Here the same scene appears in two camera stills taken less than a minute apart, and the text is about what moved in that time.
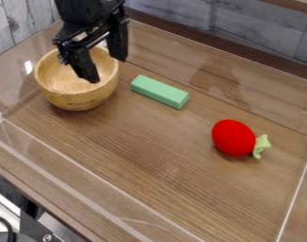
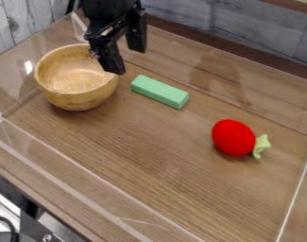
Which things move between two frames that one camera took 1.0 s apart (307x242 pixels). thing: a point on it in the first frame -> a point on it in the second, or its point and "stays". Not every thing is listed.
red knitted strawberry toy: [235, 139] stays
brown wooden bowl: [68, 91] stays
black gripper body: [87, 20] -> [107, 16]
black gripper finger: [116, 41] -> [135, 32]
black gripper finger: [79, 59] -> [105, 50]
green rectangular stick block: [159, 92] stays
